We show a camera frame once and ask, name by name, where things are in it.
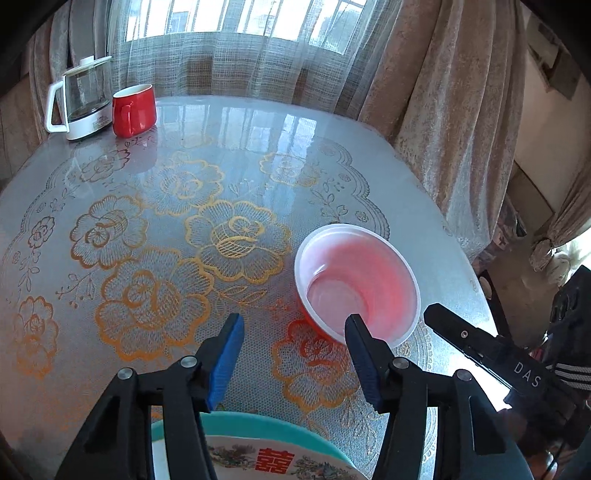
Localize lace tablecloth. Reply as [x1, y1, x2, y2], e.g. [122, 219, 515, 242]
[0, 95, 505, 480]

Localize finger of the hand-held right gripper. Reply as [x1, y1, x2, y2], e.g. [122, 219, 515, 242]
[423, 303, 515, 370]

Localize sheer white curtain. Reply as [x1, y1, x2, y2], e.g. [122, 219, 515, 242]
[107, 0, 403, 121]

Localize white electric kettle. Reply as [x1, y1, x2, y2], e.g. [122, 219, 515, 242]
[45, 55, 114, 142]

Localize window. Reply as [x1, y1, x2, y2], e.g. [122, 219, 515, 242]
[111, 0, 370, 52]

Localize red bowl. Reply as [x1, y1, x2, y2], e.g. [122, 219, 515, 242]
[294, 223, 422, 349]

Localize wall electrical box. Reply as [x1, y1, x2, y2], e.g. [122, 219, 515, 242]
[526, 11, 580, 99]

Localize teal plate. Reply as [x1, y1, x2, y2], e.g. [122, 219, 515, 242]
[151, 412, 364, 480]

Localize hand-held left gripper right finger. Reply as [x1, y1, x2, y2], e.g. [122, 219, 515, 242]
[344, 314, 525, 480]

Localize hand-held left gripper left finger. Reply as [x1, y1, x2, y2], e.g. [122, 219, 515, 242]
[54, 313, 245, 480]

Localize large floral white plate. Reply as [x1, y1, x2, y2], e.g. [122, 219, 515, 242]
[205, 442, 360, 480]

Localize black metal frame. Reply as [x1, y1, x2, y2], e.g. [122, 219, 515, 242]
[477, 269, 514, 343]

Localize red mug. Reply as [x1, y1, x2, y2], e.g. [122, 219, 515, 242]
[113, 84, 157, 138]

